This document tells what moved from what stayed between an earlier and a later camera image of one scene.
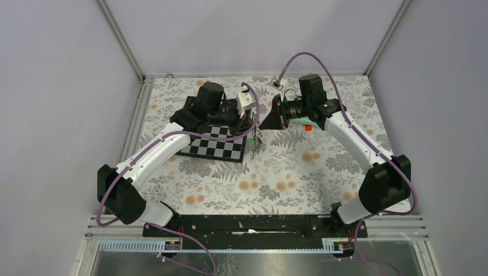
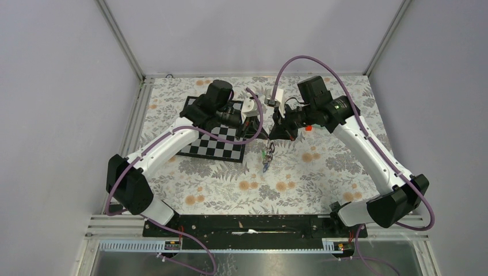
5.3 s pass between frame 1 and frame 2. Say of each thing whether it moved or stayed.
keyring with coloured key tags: moved
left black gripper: stayed
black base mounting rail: stayed
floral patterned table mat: stayed
